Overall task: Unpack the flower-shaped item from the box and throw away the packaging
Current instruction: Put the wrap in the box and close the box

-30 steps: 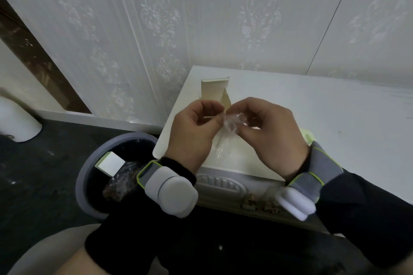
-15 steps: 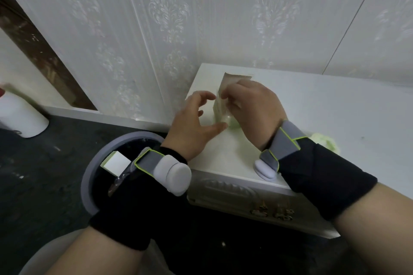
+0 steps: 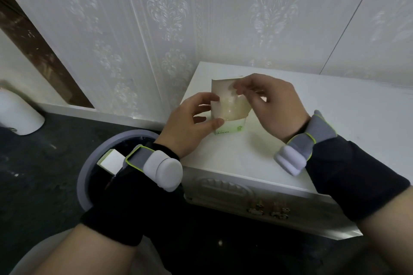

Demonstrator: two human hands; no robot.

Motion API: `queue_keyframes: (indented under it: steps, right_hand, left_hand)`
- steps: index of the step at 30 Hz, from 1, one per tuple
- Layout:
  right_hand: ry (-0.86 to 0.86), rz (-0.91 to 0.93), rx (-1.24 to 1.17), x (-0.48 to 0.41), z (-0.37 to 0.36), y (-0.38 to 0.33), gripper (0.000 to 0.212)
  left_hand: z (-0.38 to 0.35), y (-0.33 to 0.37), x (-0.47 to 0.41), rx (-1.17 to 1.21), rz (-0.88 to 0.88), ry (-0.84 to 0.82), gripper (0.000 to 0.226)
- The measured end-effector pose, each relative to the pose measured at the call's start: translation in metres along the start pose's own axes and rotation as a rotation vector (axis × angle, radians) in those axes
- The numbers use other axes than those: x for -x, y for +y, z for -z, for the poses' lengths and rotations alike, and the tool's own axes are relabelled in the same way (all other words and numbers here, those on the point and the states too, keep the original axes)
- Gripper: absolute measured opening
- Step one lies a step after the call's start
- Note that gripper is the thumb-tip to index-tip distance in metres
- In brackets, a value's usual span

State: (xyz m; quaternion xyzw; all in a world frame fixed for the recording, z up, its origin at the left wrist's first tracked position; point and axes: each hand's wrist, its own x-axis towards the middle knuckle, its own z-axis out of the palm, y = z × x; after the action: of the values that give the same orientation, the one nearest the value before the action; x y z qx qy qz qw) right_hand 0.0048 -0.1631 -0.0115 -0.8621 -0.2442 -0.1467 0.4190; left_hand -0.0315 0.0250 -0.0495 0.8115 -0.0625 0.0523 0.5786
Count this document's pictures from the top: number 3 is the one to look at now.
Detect white right wrist tracker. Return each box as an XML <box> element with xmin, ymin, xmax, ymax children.
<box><xmin>274</xmin><ymin>110</ymin><xmax>338</xmax><ymax>177</ymax></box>

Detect white bedside cabinet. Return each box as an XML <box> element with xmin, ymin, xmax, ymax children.
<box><xmin>180</xmin><ymin>61</ymin><xmax>413</xmax><ymax>240</ymax></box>

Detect person's left forearm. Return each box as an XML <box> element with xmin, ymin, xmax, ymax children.
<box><xmin>32</xmin><ymin>143</ymin><xmax>185</xmax><ymax>275</ymax></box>

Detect small white box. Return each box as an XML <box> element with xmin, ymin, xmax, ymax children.
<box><xmin>97</xmin><ymin>149</ymin><xmax>125</xmax><ymax>176</ymax></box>

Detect white paper packet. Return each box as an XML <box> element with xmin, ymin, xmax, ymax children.
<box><xmin>210</xmin><ymin>75</ymin><xmax>252</xmax><ymax>136</ymax></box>

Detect person's light grey trousers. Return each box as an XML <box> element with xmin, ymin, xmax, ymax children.
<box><xmin>9</xmin><ymin>228</ymin><xmax>173</xmax><ymax>275</ymax></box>

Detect white left wrist tracker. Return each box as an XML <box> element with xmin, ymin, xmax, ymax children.
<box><xmin>123</xmin><ymin>144</ymin><xmax>184</xmax><ymax>192</ymax></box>

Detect person's right hand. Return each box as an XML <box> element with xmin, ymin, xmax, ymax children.
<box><xmin>233</xmin><ymin>73</ymin><xmax>310</xmax><ymax>143</ymax></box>

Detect white wrist tracker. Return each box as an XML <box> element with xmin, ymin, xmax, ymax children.
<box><xmin>123</xmin><ymin>144</ymin><xmax>184</xmax><ymax>192</ymax></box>
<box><xmin>274</xmin><ymin>110</ymin><xmax>338</xmax><ymax>177</ymax></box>

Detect white plastic container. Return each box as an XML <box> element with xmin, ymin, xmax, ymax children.
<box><xmin>0</xmin><ymin>87</ymin><xmax>46</xmax><ymax>136</ymax></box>

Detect person's left hand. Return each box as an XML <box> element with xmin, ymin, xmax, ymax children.
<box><xmin>155</xmin><ymin>92</ymin><xmax>226</xmax><ymax>159</ymax></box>

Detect grey round waste bin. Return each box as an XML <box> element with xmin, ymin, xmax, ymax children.
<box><xmin>76</xmin><ymin>129</ymin><xmax>162</xmax><ymax>213</ymax></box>

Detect brass drawer handle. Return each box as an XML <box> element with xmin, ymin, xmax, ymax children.
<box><xmin>247</xmin><ymin>205</ymin><xmax>290</xmax><ymax>220</ymax></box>

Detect brown wooden door frame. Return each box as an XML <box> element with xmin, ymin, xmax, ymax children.
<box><xmin>0</xmin><ymin>0</ymin><xmax>95</xmax><ymax>109</ymax></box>

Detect person's right forearm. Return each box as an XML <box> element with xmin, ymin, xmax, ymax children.
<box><xmin>303</xmin><ymin>136</ymin><xmax>413</xmax><ymax>275</ymax></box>

